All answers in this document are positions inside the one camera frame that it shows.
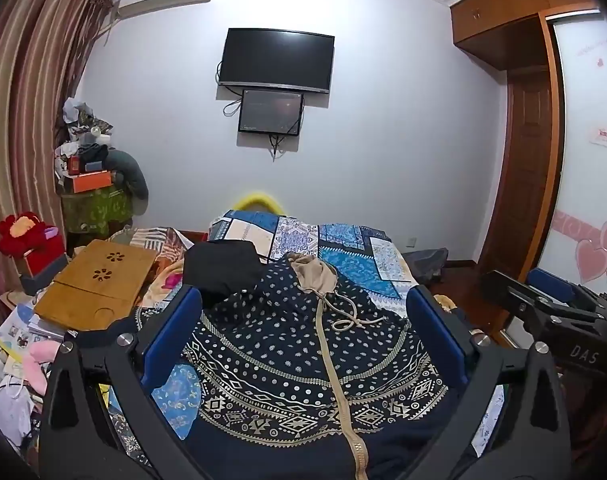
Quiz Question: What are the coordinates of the wooden lap desk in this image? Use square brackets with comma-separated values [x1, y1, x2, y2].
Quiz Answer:
[33, 239, 159, 332]

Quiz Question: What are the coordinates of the striped brown curtain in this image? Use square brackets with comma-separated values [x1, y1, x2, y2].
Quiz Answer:
[0, 0, 120, 306]

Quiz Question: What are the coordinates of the wooden overhead cabinet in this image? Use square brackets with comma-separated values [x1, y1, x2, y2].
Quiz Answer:
[449, 0, 604, 75]

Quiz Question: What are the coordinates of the wooden wardrobe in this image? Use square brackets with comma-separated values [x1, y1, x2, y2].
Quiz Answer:
[476, 67, 565, 281]

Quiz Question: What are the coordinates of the pile of mixed clutter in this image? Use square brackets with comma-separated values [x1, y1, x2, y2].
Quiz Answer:
[53, 97, 118, 181]

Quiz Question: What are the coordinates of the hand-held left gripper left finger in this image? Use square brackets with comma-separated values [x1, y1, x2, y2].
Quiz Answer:
[38, 285, 219, 480]

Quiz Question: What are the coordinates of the orange box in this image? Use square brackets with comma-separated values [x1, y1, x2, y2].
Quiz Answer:
[72, 170, 118, 194]

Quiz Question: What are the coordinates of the large black wall television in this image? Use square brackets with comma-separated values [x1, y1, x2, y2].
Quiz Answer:
[218, 28, 335, 96]

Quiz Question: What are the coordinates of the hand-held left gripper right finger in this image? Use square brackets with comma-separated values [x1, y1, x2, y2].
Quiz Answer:
[406, 285, 574, 480]

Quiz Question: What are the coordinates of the blue patchwork bedsheet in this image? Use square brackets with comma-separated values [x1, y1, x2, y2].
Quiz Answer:
[106, 207, 507, 467]

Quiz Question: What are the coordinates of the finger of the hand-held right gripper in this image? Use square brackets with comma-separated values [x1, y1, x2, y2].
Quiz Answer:
[526, 267, 607, 308]
[481, 270, 604, 323]

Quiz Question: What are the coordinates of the red box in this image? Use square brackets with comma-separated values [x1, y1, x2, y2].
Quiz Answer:
[20, 232, 66, 278]

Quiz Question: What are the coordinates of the pink plush toy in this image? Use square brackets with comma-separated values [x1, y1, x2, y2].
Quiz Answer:
[18, 341, 64, 397]

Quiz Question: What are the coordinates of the red plush flower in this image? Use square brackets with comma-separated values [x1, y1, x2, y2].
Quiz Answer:
[0, 211, 45, 257]

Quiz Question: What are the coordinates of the colourful printed blanket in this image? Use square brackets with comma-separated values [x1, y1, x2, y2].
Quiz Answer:
[108, 225, 209, 311]

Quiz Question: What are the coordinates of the dark cloth on floor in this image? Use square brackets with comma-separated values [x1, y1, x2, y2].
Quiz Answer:
[401, 247, 450, 286]

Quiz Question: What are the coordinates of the stack of picture books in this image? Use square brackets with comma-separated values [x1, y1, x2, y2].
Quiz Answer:
[0, 304, 68, 362]

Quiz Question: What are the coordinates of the white bag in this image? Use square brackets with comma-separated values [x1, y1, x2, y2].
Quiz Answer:
[0, 374, 40, 453]

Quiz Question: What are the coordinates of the black monitor cable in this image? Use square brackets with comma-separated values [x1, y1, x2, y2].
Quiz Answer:
[267, 132, 287, 162]

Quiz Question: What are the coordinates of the black garment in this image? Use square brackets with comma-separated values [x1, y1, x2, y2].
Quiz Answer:
[182, 241, 265, 307]

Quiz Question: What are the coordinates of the small black wall monitor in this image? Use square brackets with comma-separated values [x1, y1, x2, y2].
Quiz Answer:
[238, 89, 305, 137]

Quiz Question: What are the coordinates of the navy patterned hooded jacket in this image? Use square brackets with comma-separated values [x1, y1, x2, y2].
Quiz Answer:
[133, 252, 489, 480]

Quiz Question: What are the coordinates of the yellow rounded item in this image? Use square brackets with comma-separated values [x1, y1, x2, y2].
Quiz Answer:
[233, 190, 284, 213]

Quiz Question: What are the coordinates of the white heart-print sliding door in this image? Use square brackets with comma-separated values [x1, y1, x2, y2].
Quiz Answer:
[528, 10, 607, 303]

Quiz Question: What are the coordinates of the black television cable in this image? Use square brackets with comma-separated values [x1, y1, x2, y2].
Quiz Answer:
[216, 60, 244, 117]

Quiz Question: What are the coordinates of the grey box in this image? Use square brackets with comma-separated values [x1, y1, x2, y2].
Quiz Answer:
[20, 255, 70, 297]

